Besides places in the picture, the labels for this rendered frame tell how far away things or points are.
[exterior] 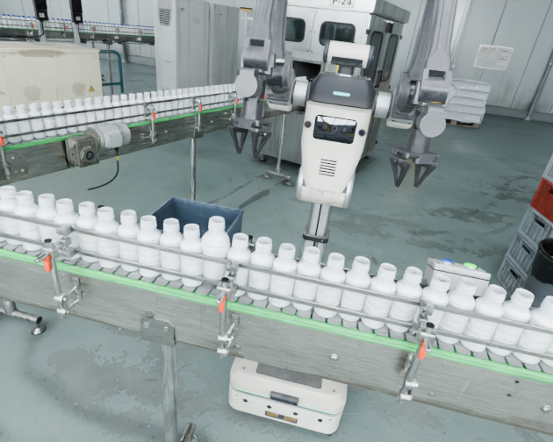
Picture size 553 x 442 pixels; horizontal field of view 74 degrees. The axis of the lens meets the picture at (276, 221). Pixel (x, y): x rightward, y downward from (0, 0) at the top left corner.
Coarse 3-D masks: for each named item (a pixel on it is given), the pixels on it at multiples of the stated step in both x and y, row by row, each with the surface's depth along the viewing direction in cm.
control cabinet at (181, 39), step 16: (160, 0) 573; (176, 0) 563; (192, 0) 589; (160, 16) 582; (176, 16) 572; (192, 16) 599; (208, 16) 629; (160, 32) 595; (176, 32) 582; (192, 32) 611; (160, 48) 606; (176, 48) 592; (192, 48) 622; (160, 64) 618; (176, 64) 603; (192, 64) 633; (160, 80) 630; (176, 80) 613; (192, 80) 645
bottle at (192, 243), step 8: (192, 224) 93; (184, 232) 91; (192, 232) 90; (184, 240) 92; (192, 240) 91; (200, 240) 93; (184, 248) 91; (192, 248) 91; (200, 248) 92; (184, 256) 92; (184, 264) 93; (192, 264) 93; (200, 264) 94; (184, 272) 94; (192, 272) 94; (200, 272) 95; (184, 280) 95; (192, 280) 95
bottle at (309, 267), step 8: (312, 248) 89; (304, 256) 88; (312, 256) 87; (304, 264) 88; (312, 264) 87; (296, 272) 90; (304, 272) 88; (312, 272) 87; (296, 280) 91; (296, 288) 91; (304, 288) 89; (312, 288) 90; (296, 296) 92; (304, 296) 91; (312, 296) 91; (296, 304) 93
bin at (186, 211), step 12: (168, 204) 152; (180, 204) 156; (192, 204) 155; (204, 204) 154; (216, 204) 153; (156, 216) 144; (168, 216) 154; (180, 216) 159; (192, 216) 157; (204, 216) 156; (216, 216) 155; (228, 216) 154; (240, 216) 147; (156, 228) 146; (180, 228) 161; (204, 228) 159; (228, 228) 156; (240, 228) 153
